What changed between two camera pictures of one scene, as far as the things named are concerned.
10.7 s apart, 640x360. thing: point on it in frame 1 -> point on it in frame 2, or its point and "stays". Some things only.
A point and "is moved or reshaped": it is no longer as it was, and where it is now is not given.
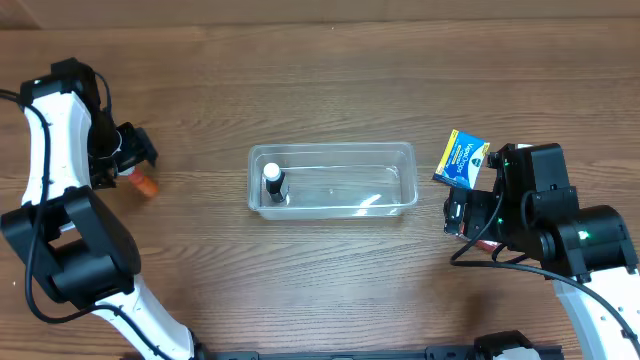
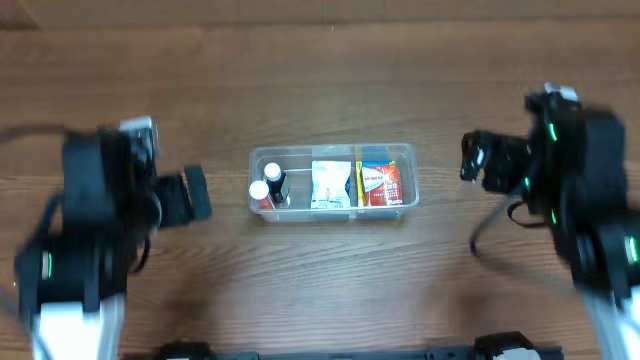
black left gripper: (132, 150) -> (176, 199)
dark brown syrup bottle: (274, 178) stays
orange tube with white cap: (137, 178) is moved or reshaped
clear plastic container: (335, 180) stays
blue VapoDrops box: (461, 160) -> (381, 183)
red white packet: (487, 245) -> (382, 185)
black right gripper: (460, 215) -> (493, 163)
